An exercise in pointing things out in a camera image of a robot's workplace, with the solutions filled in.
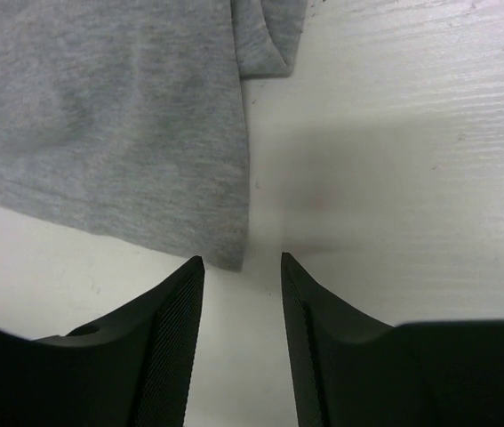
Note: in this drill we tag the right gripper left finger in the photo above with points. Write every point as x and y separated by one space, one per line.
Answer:
131 367

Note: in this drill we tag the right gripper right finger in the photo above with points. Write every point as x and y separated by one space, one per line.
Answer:
349 369

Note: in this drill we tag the grey tank top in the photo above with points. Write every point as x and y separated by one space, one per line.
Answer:
126 119

